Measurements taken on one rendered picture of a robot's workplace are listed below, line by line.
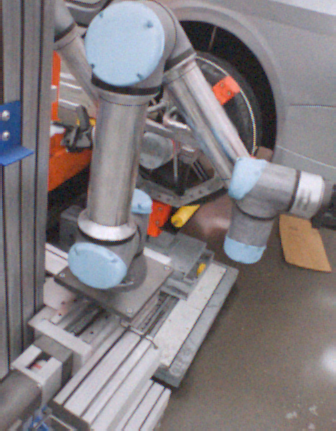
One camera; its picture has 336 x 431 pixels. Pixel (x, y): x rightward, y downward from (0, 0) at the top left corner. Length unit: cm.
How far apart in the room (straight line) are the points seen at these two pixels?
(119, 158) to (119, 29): 22
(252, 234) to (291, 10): 116
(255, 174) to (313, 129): 112
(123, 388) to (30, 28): 73
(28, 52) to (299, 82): 124
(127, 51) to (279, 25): 119
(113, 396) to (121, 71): 65
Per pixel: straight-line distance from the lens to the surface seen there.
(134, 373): 103
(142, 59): 66
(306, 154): 188
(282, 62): 181
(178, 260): 217
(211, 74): 174
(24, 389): 94
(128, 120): 73
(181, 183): 156
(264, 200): 75
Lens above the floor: 154
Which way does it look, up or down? 30 degrees down
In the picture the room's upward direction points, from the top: 12 degrees clockwise
